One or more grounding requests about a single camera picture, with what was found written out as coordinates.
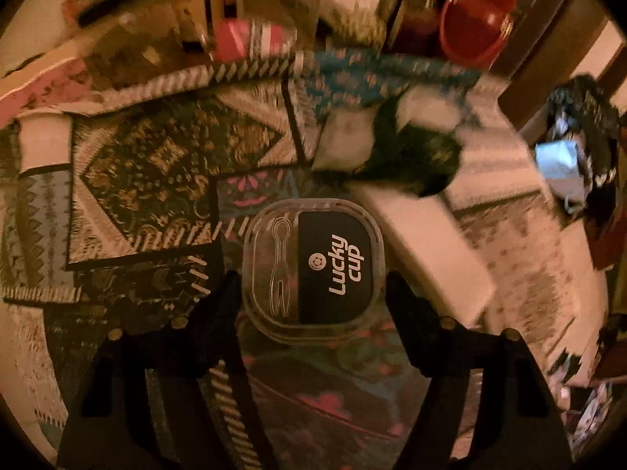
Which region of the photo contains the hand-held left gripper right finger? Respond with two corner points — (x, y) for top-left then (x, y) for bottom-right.
(386, 271), (574, 470)

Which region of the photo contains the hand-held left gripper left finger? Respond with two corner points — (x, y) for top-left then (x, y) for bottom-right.
(56, 270), (277, 470)

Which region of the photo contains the clear plastic lid black label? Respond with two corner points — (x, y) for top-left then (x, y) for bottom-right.
(241, 198), (384, 347)

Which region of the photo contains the white rectangular box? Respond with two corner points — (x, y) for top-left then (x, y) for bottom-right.
(350, 183), (497, 330)

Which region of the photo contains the dark floral tablecloth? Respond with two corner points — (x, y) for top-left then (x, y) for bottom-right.
(44, 166), (471, 470)

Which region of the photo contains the black gold patterned placemat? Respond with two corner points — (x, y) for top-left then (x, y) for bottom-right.
(0, 61), (319, 304)

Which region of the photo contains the pale blue bag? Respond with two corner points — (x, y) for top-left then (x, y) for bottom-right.
(534, 139), (589, 213)

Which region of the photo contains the blue patterned cloth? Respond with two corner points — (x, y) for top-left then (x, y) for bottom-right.
(294, 51), (483, 123)

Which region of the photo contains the dark garland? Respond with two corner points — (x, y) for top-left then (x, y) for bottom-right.
(546, 74), (625, 216)

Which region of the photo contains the pink striped cup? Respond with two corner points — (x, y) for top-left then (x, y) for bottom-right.
(213, 18), (297, 63)

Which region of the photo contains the red plastic bowl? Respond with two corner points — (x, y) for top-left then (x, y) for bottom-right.
(437, 0), (521, 67)

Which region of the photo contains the clear drinking glass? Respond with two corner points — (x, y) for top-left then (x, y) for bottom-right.
(235, 0), (325, 52)

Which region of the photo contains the red sauce bottle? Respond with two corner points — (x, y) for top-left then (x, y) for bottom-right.
(397, 0), (449, 54)

